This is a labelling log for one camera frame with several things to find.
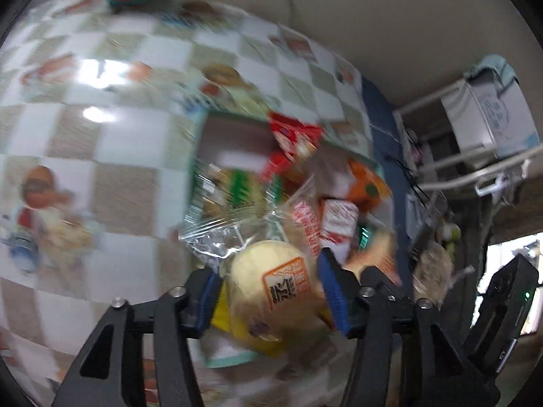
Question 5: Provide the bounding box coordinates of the green and white candy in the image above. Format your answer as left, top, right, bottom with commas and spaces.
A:
356, 225, 374, 251

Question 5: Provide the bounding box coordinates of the red and white biscuit packet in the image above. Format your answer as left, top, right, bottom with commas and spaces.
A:
318, 197, 361, 259

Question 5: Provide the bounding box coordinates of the clear-wrapped round bun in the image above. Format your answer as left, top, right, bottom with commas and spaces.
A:
178, 176, 340, 352

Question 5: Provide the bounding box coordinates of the red snack packet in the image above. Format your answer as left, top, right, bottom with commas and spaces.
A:
265, 112, 325, 183

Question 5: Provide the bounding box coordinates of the clear bread packet orange label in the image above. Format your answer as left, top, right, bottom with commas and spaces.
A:
343, 229, 404, 285

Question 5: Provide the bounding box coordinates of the teal cloth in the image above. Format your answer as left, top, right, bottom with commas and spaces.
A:
464, 54, 520, 94

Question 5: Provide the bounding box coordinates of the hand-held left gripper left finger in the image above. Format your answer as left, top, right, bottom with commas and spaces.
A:
51, 267, 223, 407

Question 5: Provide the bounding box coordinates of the green-wrapped cookie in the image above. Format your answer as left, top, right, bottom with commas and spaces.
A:
189, 165, 285, 221

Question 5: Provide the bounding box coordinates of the yellow snack packet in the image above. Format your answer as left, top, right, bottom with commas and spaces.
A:
210, 288, 289, 357

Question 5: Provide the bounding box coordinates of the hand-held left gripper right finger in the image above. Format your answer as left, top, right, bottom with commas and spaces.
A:
317, 248, 501, 407

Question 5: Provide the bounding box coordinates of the white metal rack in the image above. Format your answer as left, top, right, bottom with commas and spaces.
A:
392, 78, 543, 198

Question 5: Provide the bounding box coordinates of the white storage box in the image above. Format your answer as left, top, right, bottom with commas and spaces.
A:
441, 78, 541, 157

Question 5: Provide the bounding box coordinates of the clear plastic bag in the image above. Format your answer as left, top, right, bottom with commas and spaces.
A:
411, 239, 456, 306

